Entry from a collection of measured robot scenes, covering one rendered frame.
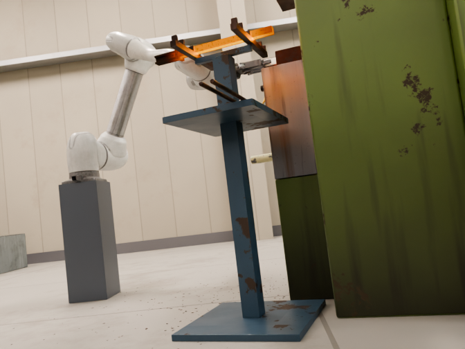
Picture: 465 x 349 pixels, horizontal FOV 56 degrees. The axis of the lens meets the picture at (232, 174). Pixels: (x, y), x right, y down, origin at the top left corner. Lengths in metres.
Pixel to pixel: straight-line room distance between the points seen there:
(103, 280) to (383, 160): 1.51
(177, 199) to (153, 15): 2.21
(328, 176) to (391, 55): 0.42
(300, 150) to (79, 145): 1.21
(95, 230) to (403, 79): 1.60
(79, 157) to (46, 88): 3.45
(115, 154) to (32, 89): 3.44
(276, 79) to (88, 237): 1.23
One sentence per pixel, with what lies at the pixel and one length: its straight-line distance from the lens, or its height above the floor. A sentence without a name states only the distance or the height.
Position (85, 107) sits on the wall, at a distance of 5.53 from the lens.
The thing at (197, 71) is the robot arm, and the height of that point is 0.98.
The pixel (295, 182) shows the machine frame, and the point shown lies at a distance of 1.69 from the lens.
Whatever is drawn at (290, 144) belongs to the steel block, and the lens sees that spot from 1.71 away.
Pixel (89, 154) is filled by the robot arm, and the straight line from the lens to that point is 2.40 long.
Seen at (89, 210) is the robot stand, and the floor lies 0.45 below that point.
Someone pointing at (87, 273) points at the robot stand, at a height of 0.14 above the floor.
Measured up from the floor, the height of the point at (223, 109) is 0.67.
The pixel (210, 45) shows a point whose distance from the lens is 1.57.
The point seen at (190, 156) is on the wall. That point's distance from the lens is 5.07.
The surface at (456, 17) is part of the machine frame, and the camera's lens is 1.41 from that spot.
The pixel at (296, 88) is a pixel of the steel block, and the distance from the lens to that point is 1.74.
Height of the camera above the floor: 0.38
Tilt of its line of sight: 4 degrees up
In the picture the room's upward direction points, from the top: 7 degrees counter-clockwise
